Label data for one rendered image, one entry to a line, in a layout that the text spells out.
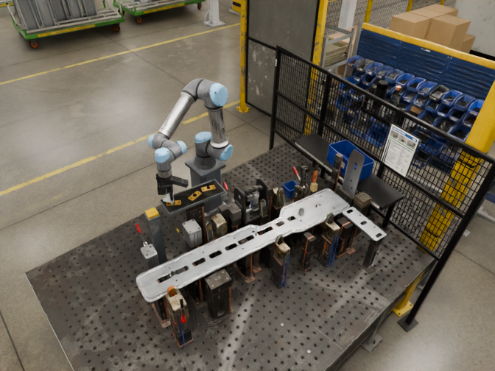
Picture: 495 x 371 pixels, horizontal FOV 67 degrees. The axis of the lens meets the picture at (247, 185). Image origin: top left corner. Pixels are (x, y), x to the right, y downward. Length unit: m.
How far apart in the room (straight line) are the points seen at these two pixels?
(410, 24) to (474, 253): 3.48
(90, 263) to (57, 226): 1.44
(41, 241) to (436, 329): 3.43
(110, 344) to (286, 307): 0.98
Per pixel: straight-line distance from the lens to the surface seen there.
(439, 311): 3.47
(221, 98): 2.12
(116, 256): 2.62
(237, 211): 2.24
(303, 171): 2.40
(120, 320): 2.33
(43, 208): 4.28
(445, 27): 6.43
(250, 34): 4.96
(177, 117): 2.14
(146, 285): 2.05
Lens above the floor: 2.64
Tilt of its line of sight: 40 degrees down
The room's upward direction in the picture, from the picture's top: 2 degrees clockwise
